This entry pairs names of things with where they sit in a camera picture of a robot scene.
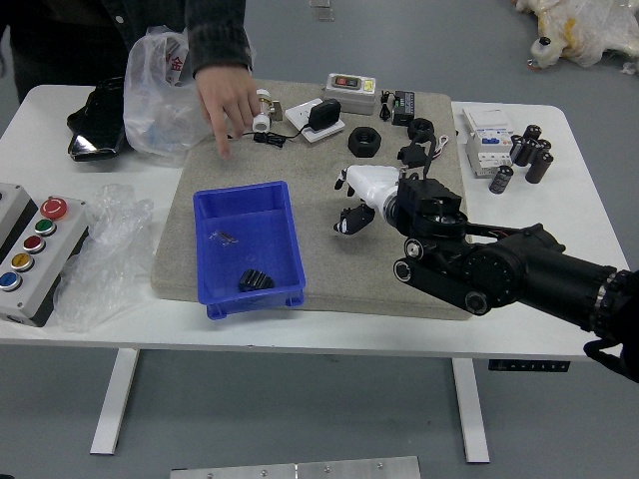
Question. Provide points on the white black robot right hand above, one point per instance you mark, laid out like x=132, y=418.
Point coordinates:
x=372, y=184

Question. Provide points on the person's left hand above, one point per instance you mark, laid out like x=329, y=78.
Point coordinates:
x=224, y=100

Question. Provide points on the big black gear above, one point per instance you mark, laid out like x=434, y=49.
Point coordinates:
x=254, y=281

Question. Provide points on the person's left forearm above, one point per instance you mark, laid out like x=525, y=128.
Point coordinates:
x=217, y=35

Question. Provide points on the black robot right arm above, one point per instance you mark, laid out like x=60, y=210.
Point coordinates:
x=524, y=269

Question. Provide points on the large black hex nut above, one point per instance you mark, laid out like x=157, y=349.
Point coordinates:
x=357, y=144

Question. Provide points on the blue plastic box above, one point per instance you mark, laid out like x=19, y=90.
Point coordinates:
x=239, y=259

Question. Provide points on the grey control box coloured buttons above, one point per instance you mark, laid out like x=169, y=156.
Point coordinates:
x=35, y=269

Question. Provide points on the brass valve white ends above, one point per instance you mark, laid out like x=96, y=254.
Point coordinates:
x=263, y=117

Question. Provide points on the black clamp sensor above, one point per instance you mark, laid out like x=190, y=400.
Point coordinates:
x=410, y=155

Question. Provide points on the white plastic bag red print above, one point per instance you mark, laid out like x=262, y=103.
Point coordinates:
x=155, y=110

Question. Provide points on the black module green terminals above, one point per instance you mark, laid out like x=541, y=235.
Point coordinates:
x=403, y=107

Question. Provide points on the black power adapter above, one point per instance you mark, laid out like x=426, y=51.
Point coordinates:
x=324, y=114

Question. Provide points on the grey-brown mat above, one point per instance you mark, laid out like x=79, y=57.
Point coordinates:
x=324, y=269

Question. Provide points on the white circuit breaker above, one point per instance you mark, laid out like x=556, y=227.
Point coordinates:
x=486, y=135

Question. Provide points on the black capacitor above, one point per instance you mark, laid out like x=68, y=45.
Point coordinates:
x=544, y=146
x=517, y=145
x=539, y=168
x=525, y=153
x=532, y=133
x=500, y=179

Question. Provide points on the grey floor fixture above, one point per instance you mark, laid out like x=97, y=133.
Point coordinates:
x=320, y=11

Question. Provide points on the small clear plastic bag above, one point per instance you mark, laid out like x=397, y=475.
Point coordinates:
x=223, y=237

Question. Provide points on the person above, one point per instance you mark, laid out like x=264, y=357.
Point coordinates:
x=75, y=35

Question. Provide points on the clear crumpled plastic bag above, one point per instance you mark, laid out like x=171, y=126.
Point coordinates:
x=100, y=259

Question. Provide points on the black table control panel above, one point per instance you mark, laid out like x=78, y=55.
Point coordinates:
x=529, y=365

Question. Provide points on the white table leg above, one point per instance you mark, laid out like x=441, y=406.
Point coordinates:
x=112, y=404
x=471, y=414

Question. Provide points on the plush toy in plastic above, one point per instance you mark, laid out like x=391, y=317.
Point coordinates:
x=584, y=30

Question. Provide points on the silver metal plate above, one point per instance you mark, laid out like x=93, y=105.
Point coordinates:
x=294, y=470

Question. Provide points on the white wall socket plate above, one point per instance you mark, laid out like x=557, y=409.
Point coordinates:
x=297, y=114

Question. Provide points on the grey switch box red green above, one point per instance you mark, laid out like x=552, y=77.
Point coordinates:
x=349, y=97

